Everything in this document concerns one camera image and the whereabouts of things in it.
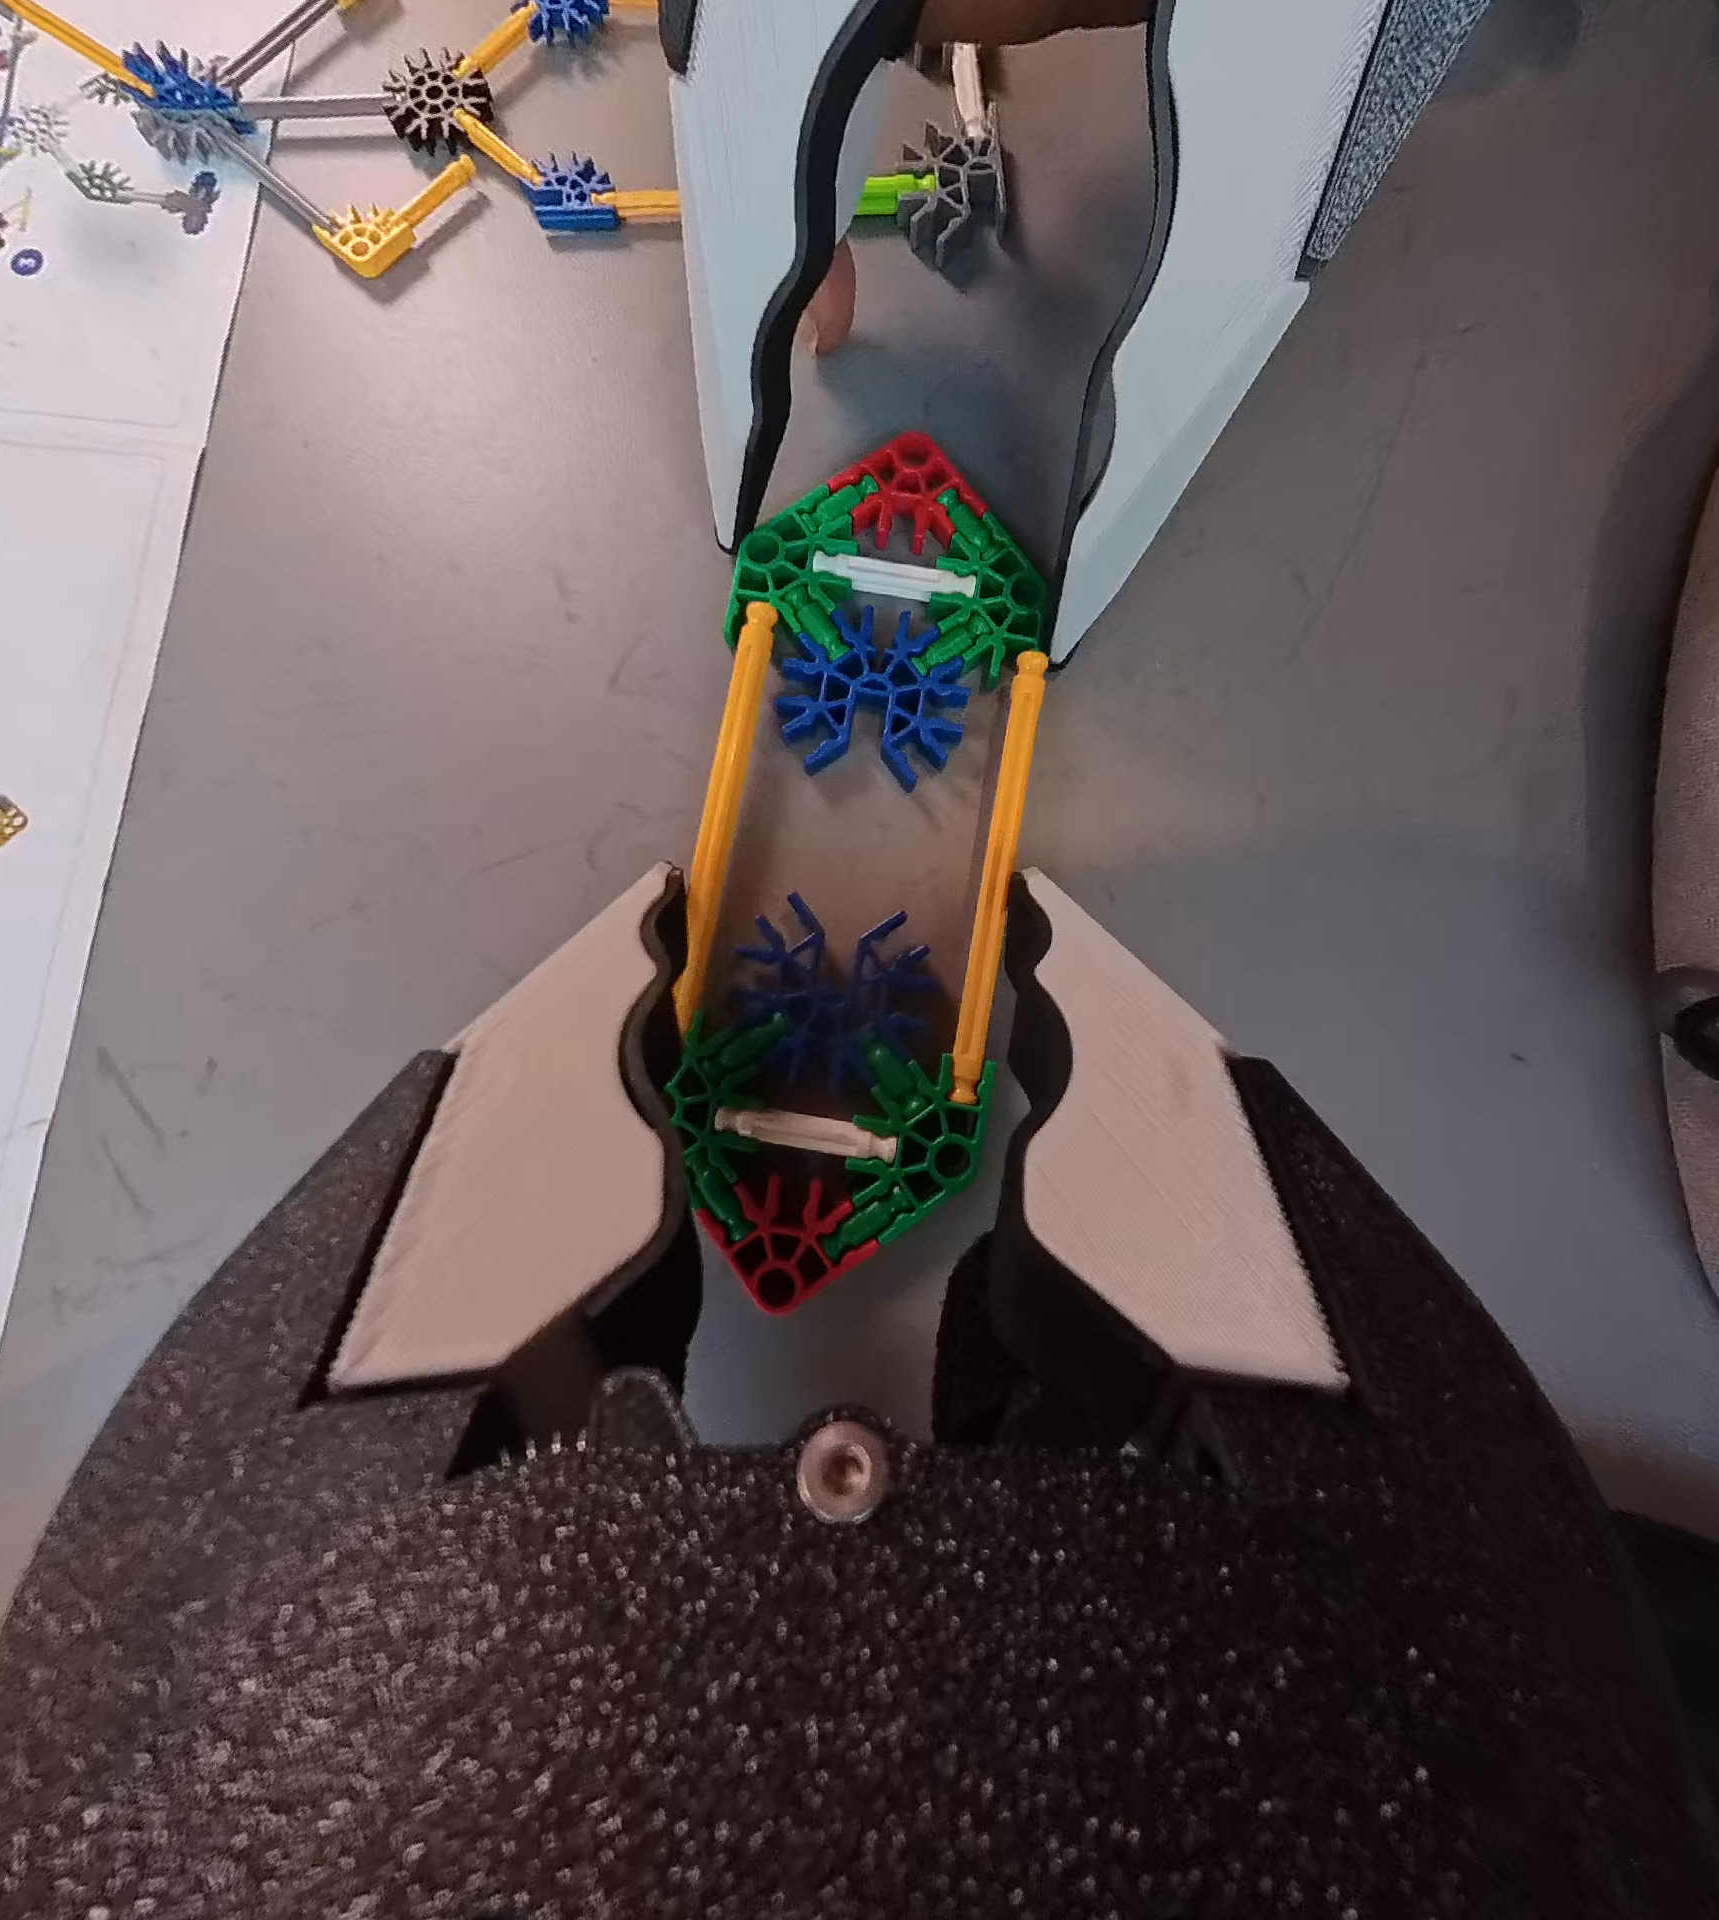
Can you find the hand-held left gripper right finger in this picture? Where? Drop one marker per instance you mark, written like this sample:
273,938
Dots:
1174,1184

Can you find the blue snowflake connector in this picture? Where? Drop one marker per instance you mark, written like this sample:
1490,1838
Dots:
874,691

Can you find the white instruction sheet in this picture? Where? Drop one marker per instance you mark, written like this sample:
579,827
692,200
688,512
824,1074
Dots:
49,601

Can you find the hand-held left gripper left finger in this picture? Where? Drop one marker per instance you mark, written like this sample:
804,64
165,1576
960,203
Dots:
515,1184

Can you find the green fan-shaped connector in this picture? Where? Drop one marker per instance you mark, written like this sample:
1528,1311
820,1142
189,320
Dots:
762,614
1024,631

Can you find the person's right hand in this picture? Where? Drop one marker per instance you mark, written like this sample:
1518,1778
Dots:
836,308

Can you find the connector assembly with yellow rods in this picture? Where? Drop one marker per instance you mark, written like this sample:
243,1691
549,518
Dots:
716,841

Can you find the short white rod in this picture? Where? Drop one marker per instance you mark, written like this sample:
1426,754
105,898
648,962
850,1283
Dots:
882,570

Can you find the multicolour rod connector toy figure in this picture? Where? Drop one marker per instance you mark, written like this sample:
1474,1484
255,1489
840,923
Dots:
437,99

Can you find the red corner connector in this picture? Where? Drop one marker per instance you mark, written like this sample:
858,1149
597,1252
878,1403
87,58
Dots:
874,483

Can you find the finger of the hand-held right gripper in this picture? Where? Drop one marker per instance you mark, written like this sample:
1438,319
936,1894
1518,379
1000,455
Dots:
732,224
1234,271

